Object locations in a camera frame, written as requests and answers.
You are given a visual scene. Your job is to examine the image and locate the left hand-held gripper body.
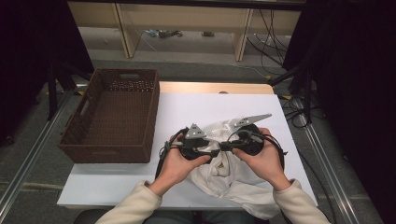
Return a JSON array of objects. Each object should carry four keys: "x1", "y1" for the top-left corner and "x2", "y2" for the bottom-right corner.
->
[{"x1": 179, "y1": 123, "x2": 213, "y2": 161}]

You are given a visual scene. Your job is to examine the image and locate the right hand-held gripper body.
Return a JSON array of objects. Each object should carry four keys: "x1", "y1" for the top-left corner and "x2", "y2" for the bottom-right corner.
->
[{"x1": 233, "y1": 113, "x2": 273, "y2": 157}]

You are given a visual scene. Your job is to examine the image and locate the white garment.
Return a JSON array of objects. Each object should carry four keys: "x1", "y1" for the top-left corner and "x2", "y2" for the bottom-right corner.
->
[{"x1": 186, "y1": 146, "x2": 281, "y2": 220}]

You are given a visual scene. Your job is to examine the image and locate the brown woven basket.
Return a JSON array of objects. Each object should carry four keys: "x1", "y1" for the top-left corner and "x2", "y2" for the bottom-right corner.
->
[{"x1": 58, "y1": 68, "x2": 161, "y2": 165}]

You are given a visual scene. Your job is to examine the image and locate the person's right hand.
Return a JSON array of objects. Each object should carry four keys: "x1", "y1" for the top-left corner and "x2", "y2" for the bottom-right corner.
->
[{"x1": 232, "y1": 128, "x2": 292, "y2": 191}]

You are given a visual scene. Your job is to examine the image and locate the person's left hand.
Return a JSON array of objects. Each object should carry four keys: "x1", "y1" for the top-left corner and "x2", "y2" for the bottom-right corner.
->
[{"x1": 148, "y1": 133, "x2": 212, "y2": 197}]

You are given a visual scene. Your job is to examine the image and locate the person's legs in jeans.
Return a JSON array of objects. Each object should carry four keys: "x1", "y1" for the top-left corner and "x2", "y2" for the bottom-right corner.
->
[{"x1": 144, "y1": 210, "x2": 260, "y2": 224}]

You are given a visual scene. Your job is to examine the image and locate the black metal stand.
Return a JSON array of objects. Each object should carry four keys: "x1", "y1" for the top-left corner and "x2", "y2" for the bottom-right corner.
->
[
  {"x1": 268, "y1": 59, "x2": 316, "y2": 124},
  {"x1": 46, "y1": 60, "x2": 94, "y2": 121}
]

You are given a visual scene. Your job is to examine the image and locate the white table cover sheet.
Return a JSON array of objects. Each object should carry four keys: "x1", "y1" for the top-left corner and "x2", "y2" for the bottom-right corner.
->
[{"x1": 56, "y1": 92, "x2": 318, "y2": 210}]

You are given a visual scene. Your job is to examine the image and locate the dark curtain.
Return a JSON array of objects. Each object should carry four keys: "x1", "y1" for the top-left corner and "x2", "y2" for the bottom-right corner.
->
[
  {"x1": 0, "y1": 0, "x2": 94, "y2": 147},
  {"x1": 281, "y1": 0, "x2": 396, "y2": 224}
]

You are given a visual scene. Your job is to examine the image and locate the light wooden shelf unit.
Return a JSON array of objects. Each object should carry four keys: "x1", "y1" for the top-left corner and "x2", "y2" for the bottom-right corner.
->
[{"x1": 65, "y1": 1, "x2": 303, "y2": 63}]

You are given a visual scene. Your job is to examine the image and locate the right hand-held gripper cable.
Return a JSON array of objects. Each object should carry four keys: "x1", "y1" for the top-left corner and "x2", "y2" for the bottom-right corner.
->
[{"x1": 227, "y1": 129, "x2": 288, "y2": 175}]

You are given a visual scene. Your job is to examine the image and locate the hand-held gripper cable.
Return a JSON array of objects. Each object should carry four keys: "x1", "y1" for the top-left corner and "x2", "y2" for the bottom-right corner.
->
[
  {"x1": 155, "y1": 127, "x2": 188, "y2": 179},
  {"x1": 227, "y1": 129, "x2": 288, "y2": 175}
]

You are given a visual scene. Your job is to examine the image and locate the left hand-held gripper cable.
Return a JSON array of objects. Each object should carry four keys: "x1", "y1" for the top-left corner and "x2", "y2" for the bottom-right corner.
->
[{"x1": 155, "y1": 127, "x2": 188, "y2": 179}]

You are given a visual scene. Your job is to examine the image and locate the black floor cable bundle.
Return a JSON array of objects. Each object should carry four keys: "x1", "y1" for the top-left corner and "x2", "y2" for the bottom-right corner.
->
[{"x1": 281, "y1": 94, "x2": 314, "y2": 129}]

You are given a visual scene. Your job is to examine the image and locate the metal floor rail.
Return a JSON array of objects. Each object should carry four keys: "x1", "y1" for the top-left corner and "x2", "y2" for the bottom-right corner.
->
[
  {"x1": 297, "y1": 96, "x2": 362, "y2": 224},
  {"x1": 0, "y1": 90, "x2": 74, "y2": 216}
]

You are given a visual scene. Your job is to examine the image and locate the hanging black cables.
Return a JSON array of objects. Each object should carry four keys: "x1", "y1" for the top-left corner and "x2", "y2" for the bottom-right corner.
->
[{"x1": 247, "y1": 8, "x2": 292, "y2": 68}]

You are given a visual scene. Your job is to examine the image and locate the small cable clutter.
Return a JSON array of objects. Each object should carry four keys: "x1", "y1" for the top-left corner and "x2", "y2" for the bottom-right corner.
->
[{"x1": 142, "y1": 29, "x2": 184, "y2": 39}]

